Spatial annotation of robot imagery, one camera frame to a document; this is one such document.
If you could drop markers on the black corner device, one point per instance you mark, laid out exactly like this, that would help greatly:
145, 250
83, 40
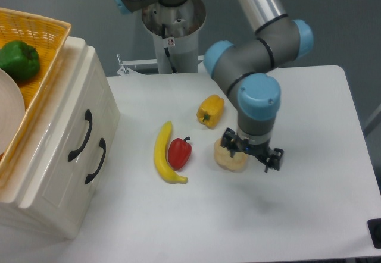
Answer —
374, 227

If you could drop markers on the yellow bell pepper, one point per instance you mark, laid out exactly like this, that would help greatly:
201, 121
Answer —
210, 111

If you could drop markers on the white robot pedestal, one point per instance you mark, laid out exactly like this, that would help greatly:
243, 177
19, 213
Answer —
175, 31

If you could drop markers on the white base mounting frame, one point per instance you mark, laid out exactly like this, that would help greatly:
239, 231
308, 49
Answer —
147, 67

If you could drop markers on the white plate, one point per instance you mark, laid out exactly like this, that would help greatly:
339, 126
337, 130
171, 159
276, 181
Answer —
12, 110

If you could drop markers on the black top drawer handle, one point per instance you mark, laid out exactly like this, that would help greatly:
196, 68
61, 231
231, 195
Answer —
80, 135

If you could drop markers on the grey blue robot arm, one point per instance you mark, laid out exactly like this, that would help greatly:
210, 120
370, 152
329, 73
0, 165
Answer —
241, 72

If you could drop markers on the green bell pepper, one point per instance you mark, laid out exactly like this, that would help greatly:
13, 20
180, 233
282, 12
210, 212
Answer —
19, 60

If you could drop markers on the yellow woven basket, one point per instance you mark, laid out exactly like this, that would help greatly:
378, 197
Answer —
32, 46

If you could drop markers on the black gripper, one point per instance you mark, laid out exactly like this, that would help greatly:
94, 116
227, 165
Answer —
256, 146

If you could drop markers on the white drawer cabinet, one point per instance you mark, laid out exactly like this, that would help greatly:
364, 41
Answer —
25, 162

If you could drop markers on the black drawer handle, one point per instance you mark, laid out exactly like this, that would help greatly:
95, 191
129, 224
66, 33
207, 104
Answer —
80, 135
98, 161

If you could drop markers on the black bottom drawer handle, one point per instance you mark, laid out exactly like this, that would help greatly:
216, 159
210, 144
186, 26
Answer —
98, 161

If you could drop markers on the red bell pepper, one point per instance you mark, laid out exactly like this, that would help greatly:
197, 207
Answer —
179, 152

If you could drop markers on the white drawer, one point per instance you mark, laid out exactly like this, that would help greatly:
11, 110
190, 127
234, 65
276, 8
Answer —
62, 185

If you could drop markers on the yellow banana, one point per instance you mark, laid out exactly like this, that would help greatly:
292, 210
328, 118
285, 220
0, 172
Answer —
160, 156

